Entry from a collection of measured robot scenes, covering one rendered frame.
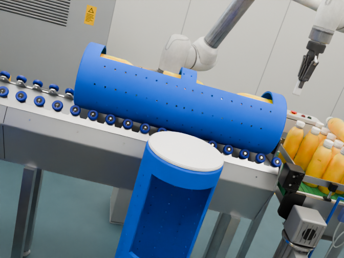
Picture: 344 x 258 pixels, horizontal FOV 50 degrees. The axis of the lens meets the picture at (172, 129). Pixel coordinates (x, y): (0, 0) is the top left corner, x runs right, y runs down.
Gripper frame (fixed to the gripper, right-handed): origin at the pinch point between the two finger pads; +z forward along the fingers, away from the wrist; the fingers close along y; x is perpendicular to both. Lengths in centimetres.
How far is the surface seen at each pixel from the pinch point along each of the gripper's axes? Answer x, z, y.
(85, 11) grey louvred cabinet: 125, 12, 144
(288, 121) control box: -11.8, 22.0, 23.3
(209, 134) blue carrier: 33.9, 27.2, -12.8
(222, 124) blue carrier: 30.2, 20.7, -15.0
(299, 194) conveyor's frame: -8.5, 39.0, -23.7
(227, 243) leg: 7, 81, -10
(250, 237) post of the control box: -19, 100, 26
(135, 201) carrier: 58, 47, -45
